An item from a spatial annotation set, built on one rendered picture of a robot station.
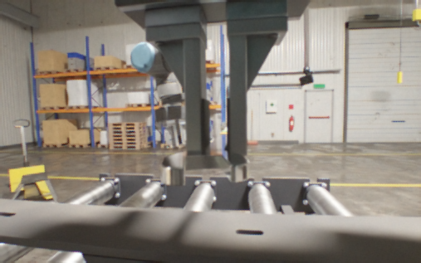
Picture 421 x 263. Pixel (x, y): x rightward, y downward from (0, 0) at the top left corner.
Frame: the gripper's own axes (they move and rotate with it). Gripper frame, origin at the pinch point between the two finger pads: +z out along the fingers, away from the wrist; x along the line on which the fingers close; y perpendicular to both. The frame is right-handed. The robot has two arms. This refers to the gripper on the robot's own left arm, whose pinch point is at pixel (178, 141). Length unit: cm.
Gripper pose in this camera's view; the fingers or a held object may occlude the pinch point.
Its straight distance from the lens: 83.4
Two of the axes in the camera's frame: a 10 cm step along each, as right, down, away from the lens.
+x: -6.9, 1.2, -7.1
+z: 1.8, 9.8, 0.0
